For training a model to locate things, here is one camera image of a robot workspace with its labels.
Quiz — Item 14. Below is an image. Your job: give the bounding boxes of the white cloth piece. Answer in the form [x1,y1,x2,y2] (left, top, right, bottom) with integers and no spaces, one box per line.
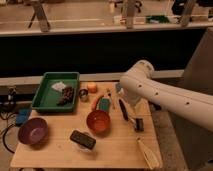
[52,82,66,92]

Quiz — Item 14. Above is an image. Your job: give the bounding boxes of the red bowl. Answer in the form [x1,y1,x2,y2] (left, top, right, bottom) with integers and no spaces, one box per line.
[86,110,111,134]

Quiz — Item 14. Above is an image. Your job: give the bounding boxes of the brown grapes bunch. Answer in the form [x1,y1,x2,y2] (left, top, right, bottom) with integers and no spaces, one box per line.
[57,86,74,106]

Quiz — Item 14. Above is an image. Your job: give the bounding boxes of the teal sponge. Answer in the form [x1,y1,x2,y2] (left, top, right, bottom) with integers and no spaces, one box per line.
[99,98,110,112]

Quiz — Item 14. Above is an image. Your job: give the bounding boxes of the green plastic tray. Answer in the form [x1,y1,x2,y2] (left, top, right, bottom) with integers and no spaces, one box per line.
[31,72,79,113]

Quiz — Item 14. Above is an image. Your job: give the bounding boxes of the black rectangular block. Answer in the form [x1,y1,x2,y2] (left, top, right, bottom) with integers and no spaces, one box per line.
[69,129,97,150]

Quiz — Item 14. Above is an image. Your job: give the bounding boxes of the purple bowl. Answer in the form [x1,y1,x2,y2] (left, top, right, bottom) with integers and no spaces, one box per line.
[18,118,48,145]

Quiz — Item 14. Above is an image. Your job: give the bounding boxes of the blue box device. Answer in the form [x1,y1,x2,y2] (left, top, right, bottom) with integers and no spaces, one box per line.
[15,109,31,126]

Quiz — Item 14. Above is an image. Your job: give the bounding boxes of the black handled knife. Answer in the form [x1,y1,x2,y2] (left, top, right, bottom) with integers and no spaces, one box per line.
[119,99,128,121]

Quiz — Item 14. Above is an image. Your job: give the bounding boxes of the yellow whisk brush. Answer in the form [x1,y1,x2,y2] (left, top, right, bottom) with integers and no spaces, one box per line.
[137,138,160,170]

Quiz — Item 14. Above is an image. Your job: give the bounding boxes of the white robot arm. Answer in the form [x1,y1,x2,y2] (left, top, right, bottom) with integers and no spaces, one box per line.
[120,60,213,132]

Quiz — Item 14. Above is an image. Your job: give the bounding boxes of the orange carrot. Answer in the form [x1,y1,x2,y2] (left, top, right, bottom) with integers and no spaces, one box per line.
[91,94,104,111]

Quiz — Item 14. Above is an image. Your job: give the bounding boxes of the black cables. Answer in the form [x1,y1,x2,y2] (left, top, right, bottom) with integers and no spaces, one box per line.
[0,99,19,154]

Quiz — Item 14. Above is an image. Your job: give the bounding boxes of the orange block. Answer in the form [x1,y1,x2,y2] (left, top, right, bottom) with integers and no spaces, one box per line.
[87,82,97,93]

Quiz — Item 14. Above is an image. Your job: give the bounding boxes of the small metal cup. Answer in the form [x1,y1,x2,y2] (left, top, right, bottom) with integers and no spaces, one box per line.
[78,89,88,102]

